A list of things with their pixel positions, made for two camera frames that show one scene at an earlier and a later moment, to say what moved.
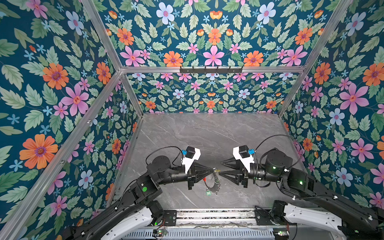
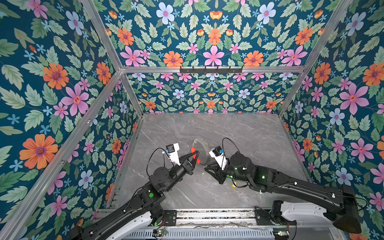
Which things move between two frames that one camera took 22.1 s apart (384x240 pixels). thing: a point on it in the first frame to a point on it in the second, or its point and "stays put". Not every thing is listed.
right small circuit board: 281,233 stays put
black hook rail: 211,70 stays put
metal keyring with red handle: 217,185 to 193,150
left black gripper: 194,174 to 188,166
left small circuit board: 159,233 stays put
